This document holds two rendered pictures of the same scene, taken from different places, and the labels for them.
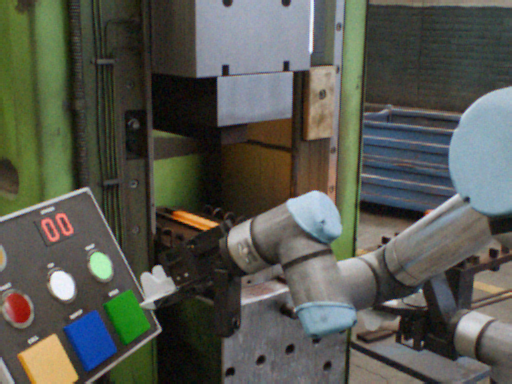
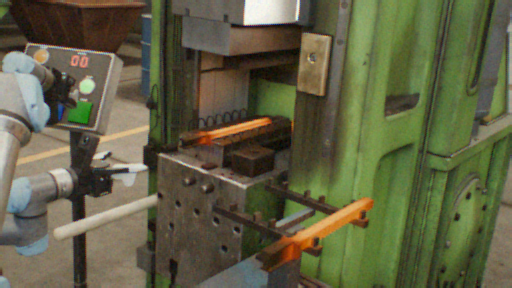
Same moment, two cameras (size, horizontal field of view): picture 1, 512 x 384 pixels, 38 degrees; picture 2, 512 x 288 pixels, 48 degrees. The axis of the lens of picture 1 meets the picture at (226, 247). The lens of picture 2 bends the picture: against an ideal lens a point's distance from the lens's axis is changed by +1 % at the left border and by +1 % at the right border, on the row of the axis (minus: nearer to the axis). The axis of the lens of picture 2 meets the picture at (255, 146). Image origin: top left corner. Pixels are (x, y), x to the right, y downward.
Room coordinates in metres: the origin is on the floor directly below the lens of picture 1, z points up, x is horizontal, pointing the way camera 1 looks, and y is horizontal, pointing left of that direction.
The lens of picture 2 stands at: (1.27, -1.79, 1.54)
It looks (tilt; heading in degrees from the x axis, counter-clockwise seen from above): 18 degrees down; 76
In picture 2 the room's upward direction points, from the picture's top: 5 degrees clockwise
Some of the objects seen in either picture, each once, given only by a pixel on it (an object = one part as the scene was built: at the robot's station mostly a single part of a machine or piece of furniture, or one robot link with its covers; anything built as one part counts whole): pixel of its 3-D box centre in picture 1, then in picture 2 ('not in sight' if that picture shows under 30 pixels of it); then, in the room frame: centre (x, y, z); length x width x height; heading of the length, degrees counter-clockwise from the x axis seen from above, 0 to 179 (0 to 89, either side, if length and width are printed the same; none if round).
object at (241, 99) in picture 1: (194, 89); (248, 32); (1.67, 0.07, 1.32); 0.42 x 0.20 x 0.10; 39
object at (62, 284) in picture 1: (61, 285); not in sight; (1.06, 0.25, 1.09); 0.05 x 0.03 x 0.04; 129
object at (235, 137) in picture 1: (193, 121); (260, 56); (1.72, 0.08, 1.24); 0.30 x 0.07 x 0.06; 39
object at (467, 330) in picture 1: (476, 335); (59, 184); (1.12, -0.41, 0.98); 0.08 x 0.05 x 0.08; 129
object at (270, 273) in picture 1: (196, 243); (241, 135); (1.67, 0.07, 0.96); 0.42 x 0.20 x 0.09; 39
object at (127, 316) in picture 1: (125, 317); (80, 112); (1.13, 0.17, 1.01); 0.07 x 0.05 x 0.07; 154
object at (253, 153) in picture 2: not in sight; (254, 161); (1.67, -0.16, 0.95); 0.12 x 0.08 x 0.06; 39
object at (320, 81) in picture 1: (319, 103); (313, 64); (1.81, -0.22, 1.27); 0.09 x 0.02 x 0.17; 129
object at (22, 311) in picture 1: (17, 308); not in sight; (0.97, 0.30, 1.09); 0.05 x 0.03 x 0.04; 129
